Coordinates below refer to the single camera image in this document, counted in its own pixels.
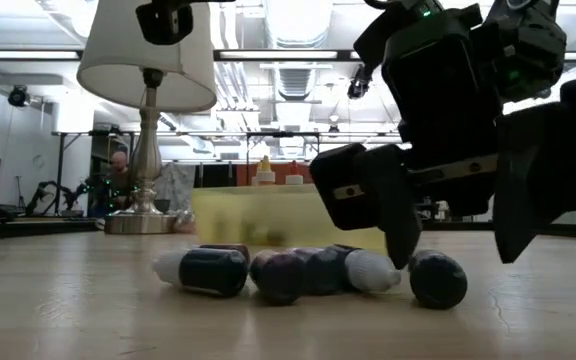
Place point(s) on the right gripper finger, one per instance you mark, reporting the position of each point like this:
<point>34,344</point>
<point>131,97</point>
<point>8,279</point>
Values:
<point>523,190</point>
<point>378,195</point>

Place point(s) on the small white food coloring bottle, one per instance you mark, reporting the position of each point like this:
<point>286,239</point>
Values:
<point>368,271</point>

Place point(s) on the large red food coloring bottle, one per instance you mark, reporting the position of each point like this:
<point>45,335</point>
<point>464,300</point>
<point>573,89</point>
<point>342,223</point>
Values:
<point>294,176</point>

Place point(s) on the small dark green coloring bottle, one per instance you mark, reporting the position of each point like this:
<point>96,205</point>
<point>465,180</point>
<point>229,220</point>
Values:
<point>438,280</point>

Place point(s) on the large yellow food coloring bottle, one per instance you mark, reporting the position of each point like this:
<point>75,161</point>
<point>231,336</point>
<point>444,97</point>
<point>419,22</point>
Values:
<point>266,174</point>

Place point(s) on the small black food coloring bottle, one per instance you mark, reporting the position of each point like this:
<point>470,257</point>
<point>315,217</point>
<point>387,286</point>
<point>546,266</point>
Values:
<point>278,277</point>

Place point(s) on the small blue food coloring bottle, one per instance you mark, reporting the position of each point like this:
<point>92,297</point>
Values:
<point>208,272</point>

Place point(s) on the black background robot arm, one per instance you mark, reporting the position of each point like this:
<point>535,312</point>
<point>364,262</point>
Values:
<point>48,192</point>

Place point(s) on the black ceiling spotlight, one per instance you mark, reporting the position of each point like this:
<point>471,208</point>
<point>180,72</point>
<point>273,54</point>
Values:
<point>18,96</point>
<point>358,86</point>

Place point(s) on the bottles standing in bin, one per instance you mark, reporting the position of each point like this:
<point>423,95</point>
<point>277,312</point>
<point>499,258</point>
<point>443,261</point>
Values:
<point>243,175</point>

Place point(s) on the leaf-patterned cloth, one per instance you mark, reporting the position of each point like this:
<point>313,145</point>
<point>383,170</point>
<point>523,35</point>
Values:
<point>175,185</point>

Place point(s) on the small dark bowl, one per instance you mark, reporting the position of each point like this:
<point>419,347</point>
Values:
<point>162,205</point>

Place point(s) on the white-shaded silver table lamp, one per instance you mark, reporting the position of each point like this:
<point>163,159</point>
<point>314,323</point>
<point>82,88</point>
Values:
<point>143,60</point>

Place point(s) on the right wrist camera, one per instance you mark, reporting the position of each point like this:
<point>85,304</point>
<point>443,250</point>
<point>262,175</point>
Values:
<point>443,100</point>

